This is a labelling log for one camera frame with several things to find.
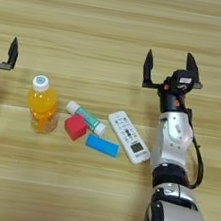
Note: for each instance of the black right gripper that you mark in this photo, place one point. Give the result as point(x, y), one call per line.
point(171, 100)

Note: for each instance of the orange juice bottle white cap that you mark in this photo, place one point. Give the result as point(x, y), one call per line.
point(42, 108)

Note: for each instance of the white green toothpaste tube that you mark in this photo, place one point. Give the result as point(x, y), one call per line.
point(87, 117)

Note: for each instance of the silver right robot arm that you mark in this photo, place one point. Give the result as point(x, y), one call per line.
point(174, 143)

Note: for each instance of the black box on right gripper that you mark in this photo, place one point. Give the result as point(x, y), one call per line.
point(182, 80)

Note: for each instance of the white remote control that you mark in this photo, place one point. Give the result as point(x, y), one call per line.
point(128, 135)

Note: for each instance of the red cube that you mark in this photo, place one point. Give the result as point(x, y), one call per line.
point(75, 128)

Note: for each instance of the blue rectangular block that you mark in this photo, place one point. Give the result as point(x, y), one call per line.
point(102, 145)

